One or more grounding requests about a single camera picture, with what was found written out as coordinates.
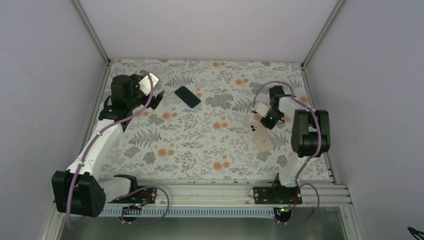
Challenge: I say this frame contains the beige phone case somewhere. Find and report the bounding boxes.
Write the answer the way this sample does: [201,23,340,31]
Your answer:
[250,122,274,153]

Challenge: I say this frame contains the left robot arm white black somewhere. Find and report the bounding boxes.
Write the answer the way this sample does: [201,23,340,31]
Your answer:
[51,70,164,218]

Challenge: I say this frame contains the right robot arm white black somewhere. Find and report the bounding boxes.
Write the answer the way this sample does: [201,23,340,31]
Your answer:
[254,85,331,204]

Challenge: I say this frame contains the phone in light blue case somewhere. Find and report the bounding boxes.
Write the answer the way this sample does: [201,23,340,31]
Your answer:
[174,86,202,109]

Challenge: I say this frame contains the floral patterned table mat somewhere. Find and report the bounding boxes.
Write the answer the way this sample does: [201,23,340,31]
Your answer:
[97,58,332,182]

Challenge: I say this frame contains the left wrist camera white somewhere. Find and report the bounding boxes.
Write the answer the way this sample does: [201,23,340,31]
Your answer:
[138,73,160,96]

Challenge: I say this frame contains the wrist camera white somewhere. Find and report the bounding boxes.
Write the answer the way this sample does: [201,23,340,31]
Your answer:
[138,73,160,96]
[252,102,270,118]

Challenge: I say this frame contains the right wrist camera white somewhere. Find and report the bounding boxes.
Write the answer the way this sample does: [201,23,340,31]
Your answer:
[252,102,270,118]

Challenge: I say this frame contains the left aluminium frame post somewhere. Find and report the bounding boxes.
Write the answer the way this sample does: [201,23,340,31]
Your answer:
[72,0,110,65]

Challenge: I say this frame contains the aluminium frame post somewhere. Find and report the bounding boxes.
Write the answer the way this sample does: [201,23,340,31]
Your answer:
[301,0,345,70]
[72,0,110,65]

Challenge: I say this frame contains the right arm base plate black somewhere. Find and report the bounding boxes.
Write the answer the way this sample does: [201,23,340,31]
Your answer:
[253,186,303,205]

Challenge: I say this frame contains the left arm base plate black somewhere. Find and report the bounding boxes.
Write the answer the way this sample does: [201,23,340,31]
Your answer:
[111,188,157,205]

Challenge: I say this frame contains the aluminium mounting rail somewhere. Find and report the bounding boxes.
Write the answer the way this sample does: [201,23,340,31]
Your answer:
[52,178,353,208]

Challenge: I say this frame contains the right aluminium frame post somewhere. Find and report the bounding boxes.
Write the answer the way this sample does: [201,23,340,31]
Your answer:
[301,0,345,70]

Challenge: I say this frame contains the slotted cable duct grey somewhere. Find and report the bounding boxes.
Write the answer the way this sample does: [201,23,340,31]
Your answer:
[99,207,279,219]

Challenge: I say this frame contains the black cable at corner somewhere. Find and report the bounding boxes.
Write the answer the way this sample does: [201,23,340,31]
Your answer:
[407,226,424,240]

